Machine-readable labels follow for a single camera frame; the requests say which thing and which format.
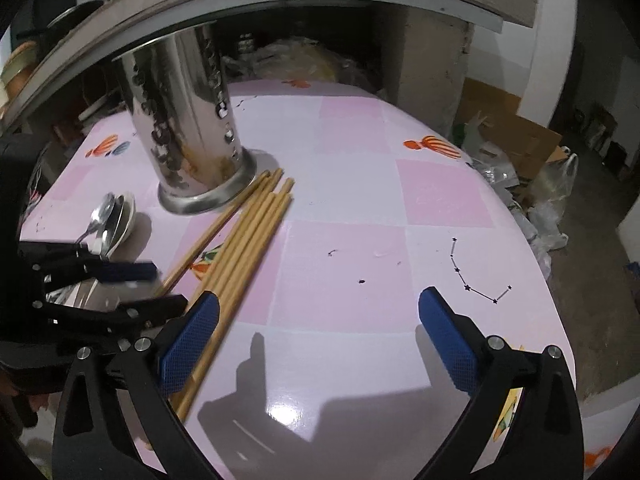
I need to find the wooden chopstick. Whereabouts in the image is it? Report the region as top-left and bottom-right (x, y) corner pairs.
(155, 170), (270, 296)
(194, 168), (283, 299)
(206, 192), (277, 301)
(171, 193), (293, 422)
(204, 170), (295, 313)
(171, 190), (293, 422)

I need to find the slim steel spoon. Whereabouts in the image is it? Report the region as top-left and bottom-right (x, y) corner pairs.
(76, 193), (116, 244)

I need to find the white ceramic soup spoon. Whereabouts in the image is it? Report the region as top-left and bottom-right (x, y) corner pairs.
(87, 192), (137, 258)

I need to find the wide steel soup spoon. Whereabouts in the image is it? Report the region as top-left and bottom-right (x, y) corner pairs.
(100, 195), (124, 257)

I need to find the clear plastic bag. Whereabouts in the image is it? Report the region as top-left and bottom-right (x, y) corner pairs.
(527, 148), (579, 252)

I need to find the perforated steel utensil holder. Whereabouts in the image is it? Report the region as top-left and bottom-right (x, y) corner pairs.
(114, 23), (256, 214)

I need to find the brown cardboard box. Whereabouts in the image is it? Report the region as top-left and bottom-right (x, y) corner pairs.
(454, 78), (567, 181)

